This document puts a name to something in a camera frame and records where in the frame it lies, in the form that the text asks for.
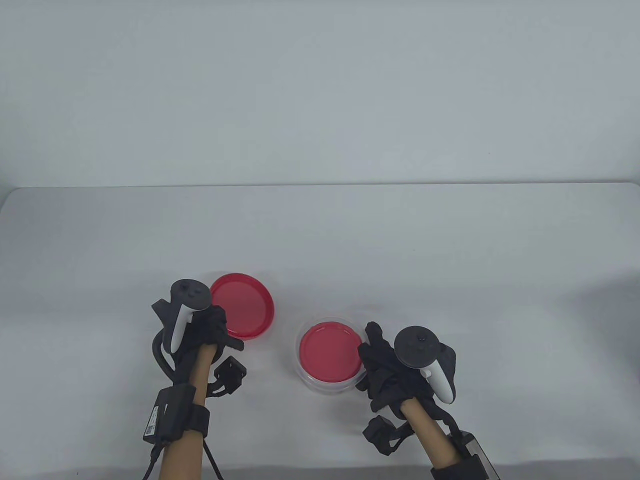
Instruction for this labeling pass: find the person's left hand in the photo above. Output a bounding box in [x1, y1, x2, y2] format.
[175, 306, 246, 382]

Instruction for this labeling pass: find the medium red lid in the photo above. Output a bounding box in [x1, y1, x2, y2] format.
[299, 322, 364, 385]

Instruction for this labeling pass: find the large clear printed food container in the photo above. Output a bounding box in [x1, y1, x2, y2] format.
[294, 314, 370, 397]

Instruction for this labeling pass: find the black arm strap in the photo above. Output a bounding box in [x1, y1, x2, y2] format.
[431, 452, 496, 480]
[187, 406, 211, 442]

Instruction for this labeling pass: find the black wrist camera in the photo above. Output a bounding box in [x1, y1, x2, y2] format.
[362, 415, 413, 456]
[212, 355, 248, 396]

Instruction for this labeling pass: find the black labelled forearm box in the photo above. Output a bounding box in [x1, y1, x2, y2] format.
[143, 384, 197, 443]

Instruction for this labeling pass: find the person's right forearm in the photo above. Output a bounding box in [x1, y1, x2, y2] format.
[402, 397, 463, 468]

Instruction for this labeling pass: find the gray forearm box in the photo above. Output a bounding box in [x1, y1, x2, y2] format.
[457, 432, 500, 480]

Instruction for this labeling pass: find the person's right hand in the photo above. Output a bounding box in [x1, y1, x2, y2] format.
[356, 321, 435, 417]

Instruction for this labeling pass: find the black cable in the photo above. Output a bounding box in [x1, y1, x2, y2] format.
[202, 439, 224, 480]

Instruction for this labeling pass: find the person's left forearm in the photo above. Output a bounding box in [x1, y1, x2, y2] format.
[160, 345, 218, 480]

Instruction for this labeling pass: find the white and black hand controller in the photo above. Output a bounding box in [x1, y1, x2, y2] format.
[394, 326, 457, 405]
[151, 278, 212, 354]

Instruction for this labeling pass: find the large red lid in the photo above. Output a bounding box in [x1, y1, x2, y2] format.
[209, 272, 276, 342]

